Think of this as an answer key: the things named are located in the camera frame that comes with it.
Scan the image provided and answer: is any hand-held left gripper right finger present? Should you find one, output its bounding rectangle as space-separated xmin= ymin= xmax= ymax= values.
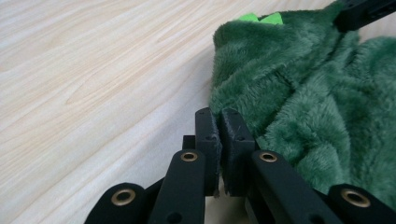
xmin=219 ymin=107 xmax=344 ymax=224

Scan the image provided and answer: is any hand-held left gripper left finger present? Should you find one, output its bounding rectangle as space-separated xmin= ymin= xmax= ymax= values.
xmin=148 ymin=106 xmax=223 ymax=224

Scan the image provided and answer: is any green plush garment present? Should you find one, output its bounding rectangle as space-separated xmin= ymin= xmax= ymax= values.
xmin=208 ymin=0 xmax=396 ymax=213

